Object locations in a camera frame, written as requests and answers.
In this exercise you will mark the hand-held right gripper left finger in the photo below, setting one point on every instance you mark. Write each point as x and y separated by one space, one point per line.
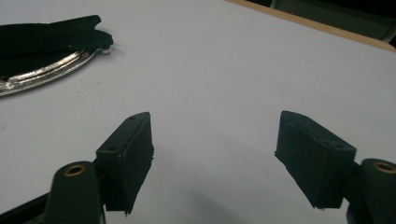
124 161

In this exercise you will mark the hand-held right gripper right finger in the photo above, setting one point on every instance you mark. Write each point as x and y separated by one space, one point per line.
314 158

